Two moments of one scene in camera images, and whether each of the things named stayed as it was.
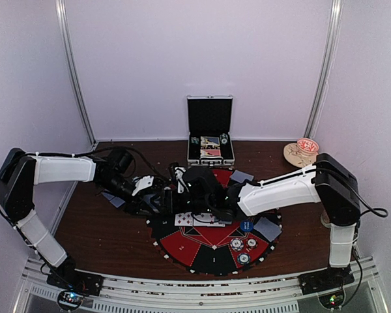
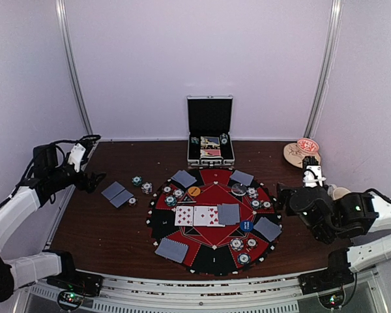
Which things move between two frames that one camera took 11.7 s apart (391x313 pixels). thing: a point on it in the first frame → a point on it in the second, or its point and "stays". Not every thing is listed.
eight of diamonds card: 184,220 stays
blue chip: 244,258 stays
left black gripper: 135,207 → 91,184
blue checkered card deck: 147,199 → 172,249
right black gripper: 169,195 → 283,192
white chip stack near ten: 236,244 stays
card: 268,229 stays
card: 240,177 stays
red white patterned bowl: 308,147 stays
